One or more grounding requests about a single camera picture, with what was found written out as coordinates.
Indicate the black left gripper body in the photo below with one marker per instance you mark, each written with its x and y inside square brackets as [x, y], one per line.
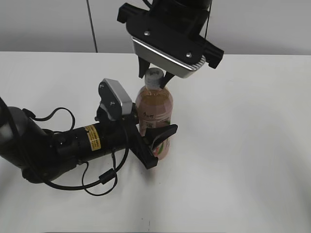
[122, 133]

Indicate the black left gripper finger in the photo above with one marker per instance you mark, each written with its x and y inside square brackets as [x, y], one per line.
[155, 136]

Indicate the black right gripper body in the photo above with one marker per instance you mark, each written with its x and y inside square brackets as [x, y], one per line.
[173, 28]

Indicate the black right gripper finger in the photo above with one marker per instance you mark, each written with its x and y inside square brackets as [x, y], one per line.
[166, 78]
[143, 67]

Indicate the white bottle cap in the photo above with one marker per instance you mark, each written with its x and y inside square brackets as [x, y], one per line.
[153, 77]

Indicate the pink peach oolong tea bottle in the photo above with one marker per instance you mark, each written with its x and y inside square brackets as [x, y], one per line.
[154, 108]

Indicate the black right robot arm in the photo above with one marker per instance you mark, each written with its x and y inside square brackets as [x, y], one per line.
[167, 35]

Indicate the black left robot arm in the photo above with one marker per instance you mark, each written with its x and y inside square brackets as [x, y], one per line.
[43, 155]

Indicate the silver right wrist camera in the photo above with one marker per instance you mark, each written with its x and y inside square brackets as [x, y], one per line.
[165, 61]

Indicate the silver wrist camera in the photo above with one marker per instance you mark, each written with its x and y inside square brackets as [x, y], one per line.
[114, 99]
[165, 61]

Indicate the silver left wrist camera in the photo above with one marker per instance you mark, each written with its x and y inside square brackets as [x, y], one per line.
[114, 99]

